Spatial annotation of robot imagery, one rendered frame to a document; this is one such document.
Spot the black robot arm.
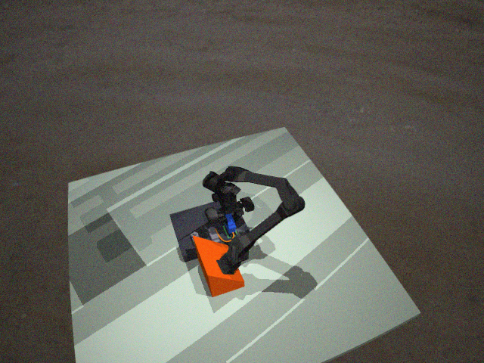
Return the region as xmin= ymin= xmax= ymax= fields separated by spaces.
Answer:
xmin=203 ymin=166 xmax=305 ymax=275

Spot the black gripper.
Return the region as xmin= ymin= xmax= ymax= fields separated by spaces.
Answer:
xmin=205 ymin=197 xmax=254 ymax=225

